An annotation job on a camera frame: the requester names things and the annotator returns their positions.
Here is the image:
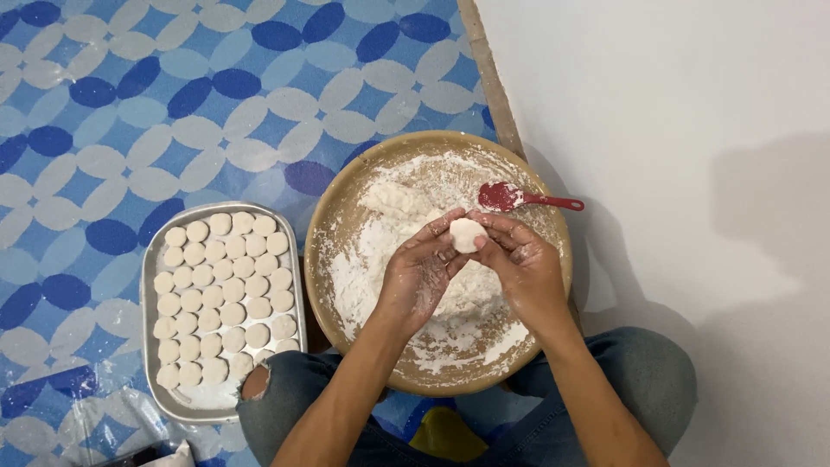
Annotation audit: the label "person's left hand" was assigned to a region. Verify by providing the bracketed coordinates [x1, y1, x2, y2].
[373, 208, 470, 336]

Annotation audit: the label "clear plastic sheet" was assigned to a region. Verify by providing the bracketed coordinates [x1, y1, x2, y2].
[57, 388, 249, 467]

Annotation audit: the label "person's right hand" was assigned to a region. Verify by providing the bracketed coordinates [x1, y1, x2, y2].
[467, 209, 576, 333]

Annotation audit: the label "red silicone spatula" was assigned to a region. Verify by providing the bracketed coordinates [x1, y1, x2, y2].
[478, 182, 586, 214]

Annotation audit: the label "wooden floor edge strip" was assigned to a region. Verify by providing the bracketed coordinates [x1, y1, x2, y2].
[456, 0, 528, 160]

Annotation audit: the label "rows of flat dough discs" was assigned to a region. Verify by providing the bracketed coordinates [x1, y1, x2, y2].
[152, 211, 299, 390]

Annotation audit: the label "rectangular metal tray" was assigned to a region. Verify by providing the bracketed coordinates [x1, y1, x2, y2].
[140, 201, 309, 425]

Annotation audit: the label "white dough ball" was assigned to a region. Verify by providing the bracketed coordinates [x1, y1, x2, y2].
[449, 218, 488, 254]

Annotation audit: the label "blue patterned floor mat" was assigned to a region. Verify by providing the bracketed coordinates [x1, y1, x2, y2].
[0, 0, 501, 467]

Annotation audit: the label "white floury dough mass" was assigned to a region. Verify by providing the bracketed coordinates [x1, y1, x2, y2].
[327, 152, 566, 378]

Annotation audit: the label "large tan mixing bowl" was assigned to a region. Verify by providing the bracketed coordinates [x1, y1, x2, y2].
[303, 130, 574, 398]

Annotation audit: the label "blue ripped jeans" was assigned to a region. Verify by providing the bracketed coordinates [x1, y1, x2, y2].
[235, 326, 699, 467]

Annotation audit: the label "yellow plastic object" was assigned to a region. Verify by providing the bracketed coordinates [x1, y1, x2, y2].
[409, 406, 489, 463]

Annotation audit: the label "white plastic bag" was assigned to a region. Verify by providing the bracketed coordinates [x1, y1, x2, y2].
[139, 440, 196, 467]

